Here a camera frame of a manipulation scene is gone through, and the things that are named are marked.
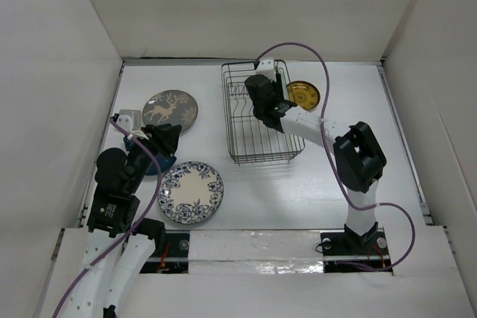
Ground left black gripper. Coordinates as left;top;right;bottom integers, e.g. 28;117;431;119
127;122;181;191

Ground grey deer plate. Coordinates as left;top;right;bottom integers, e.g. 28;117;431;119
142;89;199;133

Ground dark blue plate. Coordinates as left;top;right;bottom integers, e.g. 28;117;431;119
123;137;177;177

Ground amber glass plate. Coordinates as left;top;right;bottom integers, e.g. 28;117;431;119
286;80;320;111

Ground blue floral white plate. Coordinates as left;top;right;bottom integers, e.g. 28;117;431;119
157;161;224;225

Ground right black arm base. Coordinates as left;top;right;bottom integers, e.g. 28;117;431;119
315;231;392;273

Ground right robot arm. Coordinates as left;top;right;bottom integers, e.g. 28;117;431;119
244;74;387;253

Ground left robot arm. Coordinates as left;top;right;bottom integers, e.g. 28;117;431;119
63;124;182;317

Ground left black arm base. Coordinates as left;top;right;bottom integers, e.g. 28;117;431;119
140;231;190;274

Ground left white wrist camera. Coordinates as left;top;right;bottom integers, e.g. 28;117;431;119
113;109;142;134

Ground grey wire dish rack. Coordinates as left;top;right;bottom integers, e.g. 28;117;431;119
221;60;305;165

